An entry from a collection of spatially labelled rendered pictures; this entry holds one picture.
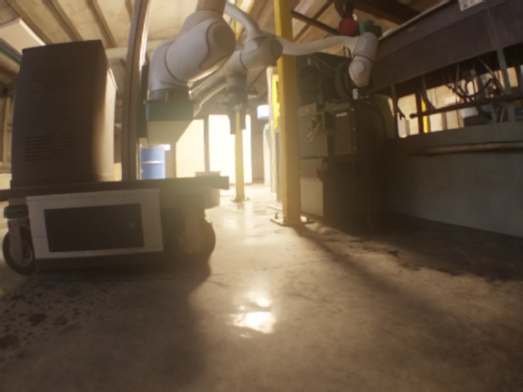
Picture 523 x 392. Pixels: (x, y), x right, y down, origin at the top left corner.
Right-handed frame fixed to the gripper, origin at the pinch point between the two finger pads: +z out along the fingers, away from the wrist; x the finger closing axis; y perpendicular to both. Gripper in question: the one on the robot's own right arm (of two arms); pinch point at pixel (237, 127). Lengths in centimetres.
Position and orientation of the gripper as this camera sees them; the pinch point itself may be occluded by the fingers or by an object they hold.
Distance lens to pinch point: 113.2
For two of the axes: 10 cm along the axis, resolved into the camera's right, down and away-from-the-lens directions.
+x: 4.0, 0.6, -9.1
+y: -9.2, 0.6, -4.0
